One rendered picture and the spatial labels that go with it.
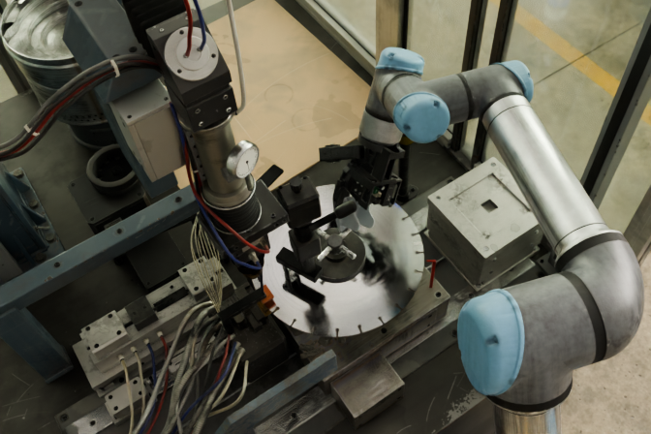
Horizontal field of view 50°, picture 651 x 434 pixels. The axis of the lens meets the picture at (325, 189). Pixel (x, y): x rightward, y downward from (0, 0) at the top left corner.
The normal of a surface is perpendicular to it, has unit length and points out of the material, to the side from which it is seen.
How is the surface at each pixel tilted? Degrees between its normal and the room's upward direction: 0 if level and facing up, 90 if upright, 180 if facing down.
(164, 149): 90
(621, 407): 0
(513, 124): 25
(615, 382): 0
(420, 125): 68
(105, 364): 90
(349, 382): 0
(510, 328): 12
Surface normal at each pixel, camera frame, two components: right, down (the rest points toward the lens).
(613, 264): 0.04, -0.70
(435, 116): 0.23, 0.50
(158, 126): 0.55, 0.66
